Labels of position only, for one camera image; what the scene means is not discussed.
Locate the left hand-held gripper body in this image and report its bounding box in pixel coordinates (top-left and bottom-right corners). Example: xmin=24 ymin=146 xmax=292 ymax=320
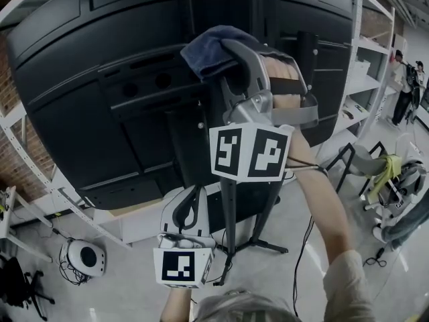
xmin=153 ymin=231 xmax=216 ymax=290

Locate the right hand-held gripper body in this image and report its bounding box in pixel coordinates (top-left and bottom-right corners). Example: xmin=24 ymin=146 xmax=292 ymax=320
xmin=209 ymin=89 xmax=319 ymax=183

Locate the black TV stand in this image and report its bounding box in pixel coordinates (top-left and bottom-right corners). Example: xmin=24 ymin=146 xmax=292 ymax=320
xmin=97 ymin=0 xmax=319 ymax=286

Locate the dark blue cloth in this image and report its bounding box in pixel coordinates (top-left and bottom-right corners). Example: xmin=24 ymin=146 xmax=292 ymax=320
xmin=180 ymin=25 xmax=265 ymax=81

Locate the person's left forearm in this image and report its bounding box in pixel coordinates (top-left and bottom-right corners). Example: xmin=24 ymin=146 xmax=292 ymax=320
xmin=160 ymin=285 xmax=195 ymax=322

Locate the person's right forearm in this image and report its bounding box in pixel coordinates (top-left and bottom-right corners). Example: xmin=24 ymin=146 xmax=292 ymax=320
xmin=284 ymin=125 xmax=356 ymax=281

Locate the yellow-green cloth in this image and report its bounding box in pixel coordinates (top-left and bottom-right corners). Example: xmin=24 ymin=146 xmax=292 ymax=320
xmin=373 ymin=154 xmax=404 ymax=197

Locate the person's right hand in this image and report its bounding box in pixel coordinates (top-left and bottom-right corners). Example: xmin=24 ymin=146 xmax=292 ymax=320
xmin=266 ymin=57 xmax=306 ymax=110

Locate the white storage basket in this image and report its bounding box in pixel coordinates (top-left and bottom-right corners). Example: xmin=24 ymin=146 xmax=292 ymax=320
xmin=353 ymin=60 xmax=372 ymax=81

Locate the white round device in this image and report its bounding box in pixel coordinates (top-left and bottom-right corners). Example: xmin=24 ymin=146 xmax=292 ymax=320
xmin=60 ymin=239 xmax=107 ymax=279

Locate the grey chair with black legs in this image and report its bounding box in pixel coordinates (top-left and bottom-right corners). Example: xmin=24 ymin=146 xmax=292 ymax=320
xmin=326 ymin=141 xmax=403 ymax=197

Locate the black television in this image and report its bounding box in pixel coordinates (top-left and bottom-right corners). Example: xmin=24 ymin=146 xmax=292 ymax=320
xmin=6 ymin=0 xmax=356 ymax=211

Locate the white swivel chair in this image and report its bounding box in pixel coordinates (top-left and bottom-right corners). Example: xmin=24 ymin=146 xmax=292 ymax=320
xmin=363 ymin=161 xmax=428 ymax=221

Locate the person's beige shirt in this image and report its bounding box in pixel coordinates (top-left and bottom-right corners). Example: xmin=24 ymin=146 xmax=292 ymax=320
xmin=194 ymin=250 xmax=378 ymax=322

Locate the black office chair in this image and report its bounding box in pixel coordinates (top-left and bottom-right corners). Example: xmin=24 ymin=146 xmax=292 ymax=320
xmin=0 ymin=255 xmax=56 ymax=321

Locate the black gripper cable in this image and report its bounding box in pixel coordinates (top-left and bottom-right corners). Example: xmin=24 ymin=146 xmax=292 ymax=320
xmin=284 ymin=158 xmax=331 ymax=318

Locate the black cable bundle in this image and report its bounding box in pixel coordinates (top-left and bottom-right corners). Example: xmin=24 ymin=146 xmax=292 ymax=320
xmin=58 ymin=236 xmax=94 ymax=285

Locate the white metal frame table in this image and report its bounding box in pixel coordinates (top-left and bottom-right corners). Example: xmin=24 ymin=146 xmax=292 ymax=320
xmin=0 ymin=185 xmax=54 ymax=264

